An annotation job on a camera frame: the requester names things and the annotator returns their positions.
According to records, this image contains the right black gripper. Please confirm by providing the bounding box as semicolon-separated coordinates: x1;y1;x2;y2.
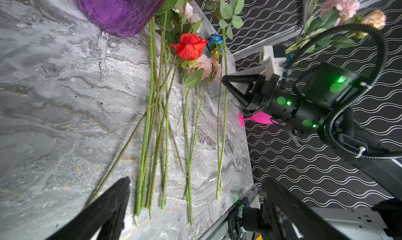
222;74;327;133

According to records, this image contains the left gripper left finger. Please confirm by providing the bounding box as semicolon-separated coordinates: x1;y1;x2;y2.
48;177;130;240

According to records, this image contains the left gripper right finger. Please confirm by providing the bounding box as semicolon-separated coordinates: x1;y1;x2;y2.
262;177;348;240

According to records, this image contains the pink double flower stem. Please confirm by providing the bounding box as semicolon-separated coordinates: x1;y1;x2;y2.
183;54;222;209

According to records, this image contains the blue rose flower stem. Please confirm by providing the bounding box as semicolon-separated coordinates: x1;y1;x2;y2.
215;30;228;200

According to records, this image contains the pale pink flower stem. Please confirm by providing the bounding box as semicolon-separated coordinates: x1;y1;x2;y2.
205;0;245;40

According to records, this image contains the pink peony flower stem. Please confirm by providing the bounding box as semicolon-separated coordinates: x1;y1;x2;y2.
285;0;360;53

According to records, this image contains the cream rose flower stem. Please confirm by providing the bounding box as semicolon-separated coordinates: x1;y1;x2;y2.
317;9;387;49

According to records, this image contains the purple blue glass vase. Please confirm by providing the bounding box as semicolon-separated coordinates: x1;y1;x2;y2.
76;0;166;38

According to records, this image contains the magenta plastic goblet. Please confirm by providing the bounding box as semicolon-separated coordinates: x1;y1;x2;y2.
238;112;277;128

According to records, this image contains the red rose lower stem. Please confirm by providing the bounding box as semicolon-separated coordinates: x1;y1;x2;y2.
171;33;207;225

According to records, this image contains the red roses bunch stem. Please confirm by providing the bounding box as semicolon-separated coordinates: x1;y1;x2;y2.
84;0;205;219

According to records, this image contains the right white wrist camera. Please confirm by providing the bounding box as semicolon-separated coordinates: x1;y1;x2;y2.
260;45;286;80

